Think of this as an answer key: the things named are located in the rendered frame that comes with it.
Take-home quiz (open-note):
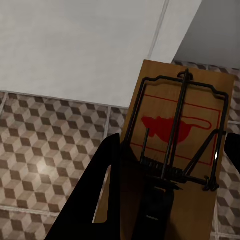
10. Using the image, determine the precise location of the mousetrap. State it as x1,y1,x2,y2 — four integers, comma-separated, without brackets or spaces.
94,59,235,240

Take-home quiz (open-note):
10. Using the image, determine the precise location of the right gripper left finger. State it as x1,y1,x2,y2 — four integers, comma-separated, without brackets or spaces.
44,133,121,240

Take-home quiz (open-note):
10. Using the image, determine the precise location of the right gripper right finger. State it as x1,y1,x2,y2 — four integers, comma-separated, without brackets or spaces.
224,132,240,173

